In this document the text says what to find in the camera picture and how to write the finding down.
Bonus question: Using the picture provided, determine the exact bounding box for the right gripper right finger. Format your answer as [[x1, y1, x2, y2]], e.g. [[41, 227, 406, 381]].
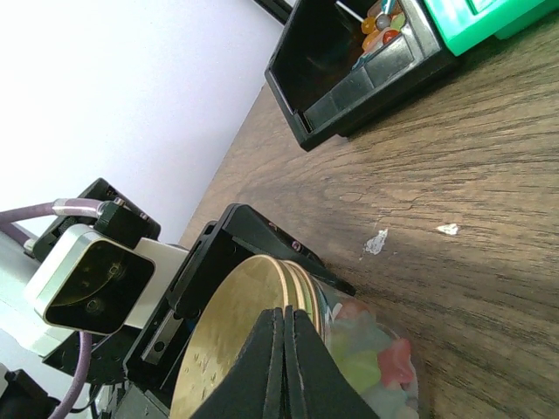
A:
[[283, 306, 377, 419]]

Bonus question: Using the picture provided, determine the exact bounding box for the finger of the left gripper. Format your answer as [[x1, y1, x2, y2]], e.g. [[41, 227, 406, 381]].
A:
[[221, 203, 356, 296]]

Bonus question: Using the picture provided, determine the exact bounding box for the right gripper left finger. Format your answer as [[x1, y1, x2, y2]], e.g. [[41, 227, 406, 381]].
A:
[[193, 308, 285, 419]]

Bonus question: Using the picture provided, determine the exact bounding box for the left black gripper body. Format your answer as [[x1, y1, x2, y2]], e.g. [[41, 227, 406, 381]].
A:
[[41, 216, 253, 418]]

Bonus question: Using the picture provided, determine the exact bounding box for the cream jar lid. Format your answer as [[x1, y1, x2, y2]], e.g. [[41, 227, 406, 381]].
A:
[[170, 255, 322, 418]]

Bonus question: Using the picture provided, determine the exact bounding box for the clear plastic jar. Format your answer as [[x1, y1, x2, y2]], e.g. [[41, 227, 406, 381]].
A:
[[314, 281, 422, 418]]

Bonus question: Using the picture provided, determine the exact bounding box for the black candy bin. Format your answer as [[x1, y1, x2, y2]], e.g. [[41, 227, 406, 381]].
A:
[[265, 1, 459, 151]]

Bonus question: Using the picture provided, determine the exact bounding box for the green candy bin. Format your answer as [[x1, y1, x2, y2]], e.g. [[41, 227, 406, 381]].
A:
[[424, 0, 558, 56]]

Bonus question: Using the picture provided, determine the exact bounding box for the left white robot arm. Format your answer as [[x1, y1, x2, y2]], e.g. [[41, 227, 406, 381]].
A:
[[1, 197, 370, 418]]

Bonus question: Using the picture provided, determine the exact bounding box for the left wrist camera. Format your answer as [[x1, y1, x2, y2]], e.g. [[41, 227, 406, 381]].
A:
[[24, 197, 188, 335]]

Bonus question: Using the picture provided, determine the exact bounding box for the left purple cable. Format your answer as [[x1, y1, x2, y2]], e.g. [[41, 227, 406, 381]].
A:
[[0, 196, 106, 419]]

